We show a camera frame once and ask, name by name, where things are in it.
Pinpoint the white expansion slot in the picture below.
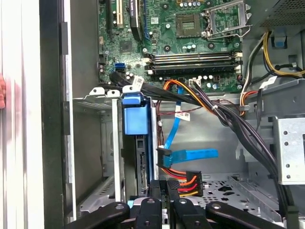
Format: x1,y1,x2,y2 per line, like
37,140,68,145
115,0,124,27

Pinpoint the person's hand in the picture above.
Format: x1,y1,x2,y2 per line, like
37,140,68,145
0,74,6,110

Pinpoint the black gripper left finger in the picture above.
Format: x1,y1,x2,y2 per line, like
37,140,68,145
64,179,163,229

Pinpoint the yellow and black cable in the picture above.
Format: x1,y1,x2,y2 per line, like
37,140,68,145
262,31,305,77

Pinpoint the red orange disk power wire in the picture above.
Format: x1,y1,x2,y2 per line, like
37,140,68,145
161,167,203,198

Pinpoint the grey power supply unit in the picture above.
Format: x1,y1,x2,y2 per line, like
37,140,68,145
245,0,305,30

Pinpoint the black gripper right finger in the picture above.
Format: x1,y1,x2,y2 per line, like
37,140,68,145
166,180,286,229

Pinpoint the black graphics card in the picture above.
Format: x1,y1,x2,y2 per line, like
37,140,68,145
128,0,145,42

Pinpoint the locking lever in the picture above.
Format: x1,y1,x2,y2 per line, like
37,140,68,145
206,23,252,41

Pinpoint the grey wire bundle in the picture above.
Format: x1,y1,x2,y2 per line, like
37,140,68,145
239,32,267,98

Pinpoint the hard disk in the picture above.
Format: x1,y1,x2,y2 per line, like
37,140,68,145
121,92,158,208

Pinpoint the metal disk bay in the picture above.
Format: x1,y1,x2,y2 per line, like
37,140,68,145
71,87,159,218

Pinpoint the metal socket cover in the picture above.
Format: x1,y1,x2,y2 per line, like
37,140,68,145
205,0,252,41

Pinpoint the black cable bundle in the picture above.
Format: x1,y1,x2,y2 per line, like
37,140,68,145
108,71,300,215

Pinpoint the CPU socket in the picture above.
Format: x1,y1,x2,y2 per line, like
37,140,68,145
175,12,202,39

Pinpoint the orange wire bundle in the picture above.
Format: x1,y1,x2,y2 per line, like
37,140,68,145
163,80,216,113

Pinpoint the metal optical drive cage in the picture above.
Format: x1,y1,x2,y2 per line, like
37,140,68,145
256,78,305,186

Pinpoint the black PC case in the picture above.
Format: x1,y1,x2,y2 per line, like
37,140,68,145
39,0,305,229

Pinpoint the blue disk data wire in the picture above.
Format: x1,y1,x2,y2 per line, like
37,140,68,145
156,86,219,169

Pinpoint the green motherboard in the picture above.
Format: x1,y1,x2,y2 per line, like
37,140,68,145
97,0,244,94

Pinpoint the black RAM slot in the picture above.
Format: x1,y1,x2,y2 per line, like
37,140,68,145
150,53,243,60
149,58,243,64
145,62,243,69
146,67,243,75

